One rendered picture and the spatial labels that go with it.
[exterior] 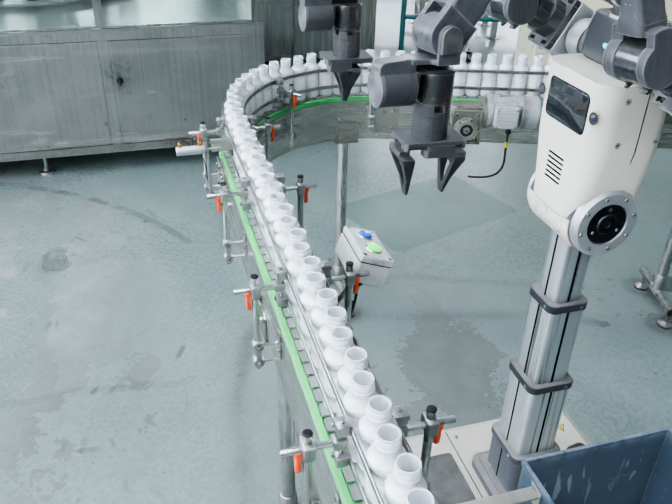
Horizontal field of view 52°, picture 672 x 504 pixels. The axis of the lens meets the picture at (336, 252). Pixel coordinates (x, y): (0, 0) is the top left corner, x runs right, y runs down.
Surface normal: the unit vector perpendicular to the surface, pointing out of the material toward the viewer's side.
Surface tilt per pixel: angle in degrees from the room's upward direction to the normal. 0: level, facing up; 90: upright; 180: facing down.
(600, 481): 90
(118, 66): 90
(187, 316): 0
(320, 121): 89
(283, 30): 90
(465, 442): 0
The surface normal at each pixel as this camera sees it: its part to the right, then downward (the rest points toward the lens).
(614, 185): 0.27, 0.66
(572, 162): -0.96, 0.13
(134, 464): 0.02, -0.85
